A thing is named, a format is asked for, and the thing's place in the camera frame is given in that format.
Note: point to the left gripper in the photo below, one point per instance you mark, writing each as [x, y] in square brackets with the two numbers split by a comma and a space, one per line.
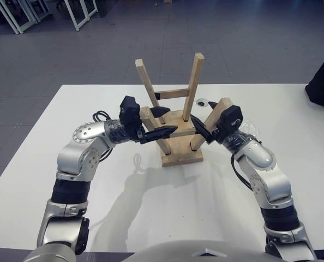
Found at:
[115, 132]

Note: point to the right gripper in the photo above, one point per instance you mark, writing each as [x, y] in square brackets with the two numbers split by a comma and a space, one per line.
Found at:
[233, 139]

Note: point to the wooden leg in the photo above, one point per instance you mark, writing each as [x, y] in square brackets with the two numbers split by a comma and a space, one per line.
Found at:
[148, 84]
[219, 109]
[193, 82]
[163, 144]

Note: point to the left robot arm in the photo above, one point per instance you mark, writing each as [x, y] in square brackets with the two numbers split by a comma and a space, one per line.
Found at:
[77, 152]

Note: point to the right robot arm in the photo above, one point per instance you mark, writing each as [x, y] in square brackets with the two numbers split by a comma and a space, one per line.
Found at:
[265, 174]

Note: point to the wooden cross bar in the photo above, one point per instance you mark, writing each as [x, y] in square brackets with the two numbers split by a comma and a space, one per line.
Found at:
[183, 132]
[174, 93]

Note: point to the wooden seat board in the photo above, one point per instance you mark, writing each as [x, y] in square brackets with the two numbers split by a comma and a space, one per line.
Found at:
[182, 152]

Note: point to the robot body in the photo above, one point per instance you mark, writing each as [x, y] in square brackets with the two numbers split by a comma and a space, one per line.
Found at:
[200, 251]

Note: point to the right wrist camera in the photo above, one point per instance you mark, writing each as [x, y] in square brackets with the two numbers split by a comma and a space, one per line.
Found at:
[231, 117]

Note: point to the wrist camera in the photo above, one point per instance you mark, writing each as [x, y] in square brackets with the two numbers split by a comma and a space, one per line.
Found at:
[231, 117]
[129, 112]

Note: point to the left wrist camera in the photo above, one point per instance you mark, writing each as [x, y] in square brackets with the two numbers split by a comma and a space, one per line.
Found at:
[129, 112]

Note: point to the white metal table frame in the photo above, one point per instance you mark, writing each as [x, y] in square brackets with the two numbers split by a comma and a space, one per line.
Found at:
[81, 19]
[13, 19]

